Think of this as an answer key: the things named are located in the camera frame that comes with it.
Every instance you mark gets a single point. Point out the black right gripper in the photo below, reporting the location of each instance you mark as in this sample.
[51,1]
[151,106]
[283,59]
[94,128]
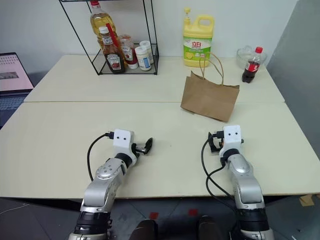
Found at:
[218,146]

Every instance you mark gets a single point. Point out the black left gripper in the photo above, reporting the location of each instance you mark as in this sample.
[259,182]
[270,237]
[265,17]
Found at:
[139,149]

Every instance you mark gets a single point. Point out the brown paper bag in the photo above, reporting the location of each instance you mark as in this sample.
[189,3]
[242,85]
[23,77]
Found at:
[208,98]

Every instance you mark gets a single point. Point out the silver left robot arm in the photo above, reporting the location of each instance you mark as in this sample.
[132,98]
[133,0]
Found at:
[105,182]

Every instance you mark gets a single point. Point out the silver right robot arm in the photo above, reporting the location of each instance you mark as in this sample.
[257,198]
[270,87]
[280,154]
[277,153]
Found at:
[246,182]

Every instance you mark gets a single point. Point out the cola bottle red cap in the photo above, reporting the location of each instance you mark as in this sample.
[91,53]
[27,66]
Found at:
[251,68]

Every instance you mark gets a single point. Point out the dark rounded shape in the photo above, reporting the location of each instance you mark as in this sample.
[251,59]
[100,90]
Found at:
[209,228]
[145,230]

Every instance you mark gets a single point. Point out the white jar blue label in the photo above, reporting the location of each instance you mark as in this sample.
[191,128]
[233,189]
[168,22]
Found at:
[147,46]
[143,60]

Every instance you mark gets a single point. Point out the clear glass bowl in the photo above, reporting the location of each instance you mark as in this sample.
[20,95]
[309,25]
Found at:
[243,56]

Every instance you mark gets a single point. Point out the yellow detergent bottle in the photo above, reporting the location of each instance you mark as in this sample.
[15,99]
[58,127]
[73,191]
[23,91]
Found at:
[197,50]

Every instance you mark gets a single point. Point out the glass ketchup bottle white cap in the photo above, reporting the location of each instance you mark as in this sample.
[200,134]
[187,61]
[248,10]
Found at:
[113,60]

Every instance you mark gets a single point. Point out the red squeeze ketchup bottle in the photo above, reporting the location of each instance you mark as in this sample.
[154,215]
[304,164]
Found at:
[128,53]

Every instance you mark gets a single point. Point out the cardboard scrap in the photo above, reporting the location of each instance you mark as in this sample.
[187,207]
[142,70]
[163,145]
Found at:
[308,200]

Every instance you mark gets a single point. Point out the cooking oil bottle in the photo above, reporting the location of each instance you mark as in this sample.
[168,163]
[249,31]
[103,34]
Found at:
[100,23]

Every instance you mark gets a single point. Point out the open laptop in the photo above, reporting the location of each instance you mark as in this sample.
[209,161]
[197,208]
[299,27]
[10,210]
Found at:
[12,72]

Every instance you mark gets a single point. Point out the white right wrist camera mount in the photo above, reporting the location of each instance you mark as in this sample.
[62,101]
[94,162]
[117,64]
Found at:
[232,137]

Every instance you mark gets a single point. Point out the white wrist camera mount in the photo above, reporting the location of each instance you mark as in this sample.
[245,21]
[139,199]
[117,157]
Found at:
[122,141]
[232,137]

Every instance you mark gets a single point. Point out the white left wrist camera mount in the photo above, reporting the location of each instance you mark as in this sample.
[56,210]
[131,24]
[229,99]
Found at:
[122,141]

